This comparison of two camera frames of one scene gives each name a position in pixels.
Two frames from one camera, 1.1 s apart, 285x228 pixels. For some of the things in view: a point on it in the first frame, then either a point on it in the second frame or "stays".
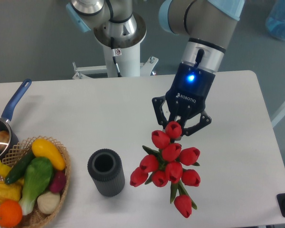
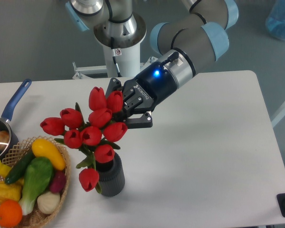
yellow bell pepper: x=1 y=191 stays
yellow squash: x=42 y=147 stays
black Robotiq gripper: x=189 y=96 → x=156 y=82
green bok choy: x=38 y=175 stays
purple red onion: x=58 y=181 stays
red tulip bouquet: x=167 y=164 → x=94 y=132
